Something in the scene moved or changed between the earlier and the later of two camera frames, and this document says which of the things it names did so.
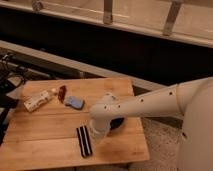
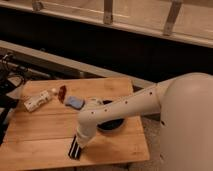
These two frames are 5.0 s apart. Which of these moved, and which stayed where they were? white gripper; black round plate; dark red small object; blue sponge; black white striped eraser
Moved: black white striped eraser; white gripper
Stayed: black round plate; blue sponge; dark red small object
